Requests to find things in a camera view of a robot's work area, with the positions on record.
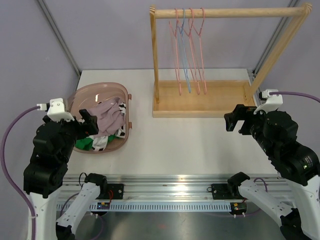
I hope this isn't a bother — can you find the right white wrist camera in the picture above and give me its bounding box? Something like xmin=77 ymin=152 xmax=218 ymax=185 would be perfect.
xmin=253 ymin=89 xmax=283 ymax=115

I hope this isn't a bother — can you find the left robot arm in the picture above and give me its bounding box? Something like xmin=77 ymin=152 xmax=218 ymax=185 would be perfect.
xmin=23 ymin=109 xmax=108 ymax=240

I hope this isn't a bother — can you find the mauve pink tank top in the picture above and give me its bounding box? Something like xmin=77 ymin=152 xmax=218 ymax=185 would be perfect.
xmin=87 ymin=97 xmax=126 ymax=137

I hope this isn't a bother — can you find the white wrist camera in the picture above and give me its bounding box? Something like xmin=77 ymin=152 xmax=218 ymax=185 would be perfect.
xmin=253 ymin=89 xmax=283 ymax=115
xmin=36 ymin=98 xmax=75 ymax=122

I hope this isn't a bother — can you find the aluminium mounting rail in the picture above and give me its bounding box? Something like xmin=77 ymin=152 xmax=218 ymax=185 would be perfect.
xmin=58 ymin=174 xmax=294 ymax=202

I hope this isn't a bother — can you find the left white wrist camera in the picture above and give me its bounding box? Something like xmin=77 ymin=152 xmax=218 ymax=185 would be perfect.
xmin=36 ymin=98 xmax=75 ymax=122

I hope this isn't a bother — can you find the wooden clothes rack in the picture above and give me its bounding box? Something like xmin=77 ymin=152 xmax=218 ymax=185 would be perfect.
xmin=149 ymin=2 xmax=312 ymax=118

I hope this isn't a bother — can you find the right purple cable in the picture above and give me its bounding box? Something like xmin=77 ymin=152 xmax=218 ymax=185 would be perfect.
xmin=253 ymin=91 xmax=320 ymax=216

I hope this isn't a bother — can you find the black white striped tank top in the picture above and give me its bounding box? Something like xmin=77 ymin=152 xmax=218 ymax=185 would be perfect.
xmin=75 ymin=97 xmax=126 ymax=152

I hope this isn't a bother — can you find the pink translucent plastic basket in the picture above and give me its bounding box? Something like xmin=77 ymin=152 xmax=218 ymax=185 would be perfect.
xmin=67 ymin=82 xmax=132 ymax=154

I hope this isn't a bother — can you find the pink hanger of striped top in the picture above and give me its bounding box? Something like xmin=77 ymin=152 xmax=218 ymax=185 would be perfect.
xmin=187 ymin=8 xmax=201 ymax=95

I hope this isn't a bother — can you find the pink hanger of mauve top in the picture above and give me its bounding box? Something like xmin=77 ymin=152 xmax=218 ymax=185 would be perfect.
xmin=193 ymin=7 xmax=208 ymax=95

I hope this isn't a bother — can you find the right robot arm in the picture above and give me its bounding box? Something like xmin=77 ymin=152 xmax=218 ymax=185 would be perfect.
xmin=224 ymin=104 xmax=320 ymax=240

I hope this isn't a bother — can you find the light blue wire hanger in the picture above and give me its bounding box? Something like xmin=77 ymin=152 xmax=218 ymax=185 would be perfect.
xmin=176 ymin=8 xmax=191 ymax=93

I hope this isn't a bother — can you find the purple cable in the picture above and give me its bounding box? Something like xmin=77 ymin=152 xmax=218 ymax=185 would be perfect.
xmin=253 ymin=91 xmax=320 ymax=216
xmin=0 ymin=105 xmax=41 ymax=240

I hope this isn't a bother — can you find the white slotted cable duct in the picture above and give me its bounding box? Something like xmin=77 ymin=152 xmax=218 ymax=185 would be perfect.
xmin=87 ymin=201 xmax=231 ymax=212

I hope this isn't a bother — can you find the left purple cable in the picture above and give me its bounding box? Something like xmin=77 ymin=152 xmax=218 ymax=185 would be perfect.
xmin=0 ymin=105 xmax=41 ymax=240

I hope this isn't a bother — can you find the pink hanger of green top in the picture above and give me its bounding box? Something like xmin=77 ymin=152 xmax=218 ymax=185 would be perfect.
xmin=168 ymin=8 xmax=182 ymax=96

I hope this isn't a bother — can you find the green tank top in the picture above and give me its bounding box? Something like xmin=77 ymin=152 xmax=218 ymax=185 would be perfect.
xmin=75 ymin=134 xmax=117 ymax=152

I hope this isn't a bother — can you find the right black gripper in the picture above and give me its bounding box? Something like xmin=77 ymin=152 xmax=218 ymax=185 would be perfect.
xmin=224 ymin=103 xmax=276 ymax=156

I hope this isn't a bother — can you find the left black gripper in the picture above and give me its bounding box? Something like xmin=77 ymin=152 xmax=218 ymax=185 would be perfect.
xmin=55 ymin=108 xmax=99 ymax=162

